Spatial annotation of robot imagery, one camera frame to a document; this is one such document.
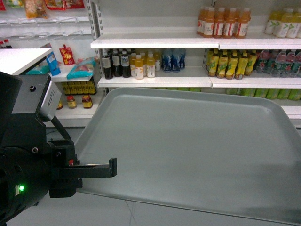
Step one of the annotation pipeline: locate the grey rectangular serving tray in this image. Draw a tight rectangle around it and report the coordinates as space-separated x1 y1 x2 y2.
75 88 301 226

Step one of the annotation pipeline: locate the red pouch snack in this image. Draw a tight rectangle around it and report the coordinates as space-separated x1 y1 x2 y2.
59 44 75 65

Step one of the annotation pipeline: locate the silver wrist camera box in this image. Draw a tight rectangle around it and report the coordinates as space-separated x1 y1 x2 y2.
37 74 62 122

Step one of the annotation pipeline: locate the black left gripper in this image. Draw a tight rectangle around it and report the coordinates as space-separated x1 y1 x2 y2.
0 140 117 224

